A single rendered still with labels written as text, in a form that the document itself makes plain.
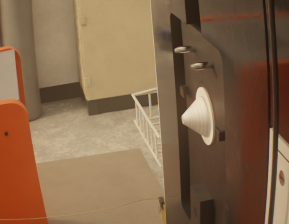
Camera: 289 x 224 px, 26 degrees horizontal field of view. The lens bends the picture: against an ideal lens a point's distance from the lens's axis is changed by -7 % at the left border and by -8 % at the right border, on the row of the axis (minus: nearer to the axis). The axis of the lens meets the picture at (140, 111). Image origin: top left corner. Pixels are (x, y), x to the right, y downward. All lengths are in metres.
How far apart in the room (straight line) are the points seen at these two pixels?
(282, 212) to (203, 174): 0.28
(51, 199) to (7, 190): 0.53
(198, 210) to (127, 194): 0.86
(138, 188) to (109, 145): 1.97
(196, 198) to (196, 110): 0.11
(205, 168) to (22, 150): 0.39
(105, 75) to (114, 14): 0.37
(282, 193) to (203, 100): 0.24
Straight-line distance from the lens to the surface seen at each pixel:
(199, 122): 0.70
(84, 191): 1.63
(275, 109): 0.45
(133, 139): 3.63
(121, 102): 4.01
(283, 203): 0.50
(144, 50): 3.90
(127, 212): 1.52
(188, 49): 0.72
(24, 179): 1.08
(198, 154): 0.77
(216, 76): 0.66
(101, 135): 3.71
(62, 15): 4.15
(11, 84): 1.13
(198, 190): 0.76
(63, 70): 4.25
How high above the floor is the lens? 1.48
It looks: 22 degrees down
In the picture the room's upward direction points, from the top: 5 degrees counter-clockwise
